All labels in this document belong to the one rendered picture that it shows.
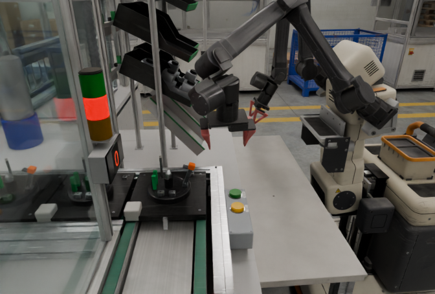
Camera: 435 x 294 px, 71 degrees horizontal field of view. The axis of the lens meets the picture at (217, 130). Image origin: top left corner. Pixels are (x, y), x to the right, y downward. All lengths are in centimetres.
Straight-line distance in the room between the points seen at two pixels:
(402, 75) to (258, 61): 246
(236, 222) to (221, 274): 19
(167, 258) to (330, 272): 45
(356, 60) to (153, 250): 93
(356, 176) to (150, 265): 93
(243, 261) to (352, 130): 71
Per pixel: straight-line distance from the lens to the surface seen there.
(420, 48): 610
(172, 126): 116
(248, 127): 79
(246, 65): 507
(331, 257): 102
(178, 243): 93
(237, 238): 90
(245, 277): 92
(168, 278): 85
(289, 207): 116
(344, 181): 144
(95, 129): 72
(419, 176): 162
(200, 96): 67
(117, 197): 104
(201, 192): 102
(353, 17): 1057
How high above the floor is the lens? 156
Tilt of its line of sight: 24 degrees down
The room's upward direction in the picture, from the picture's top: straight up
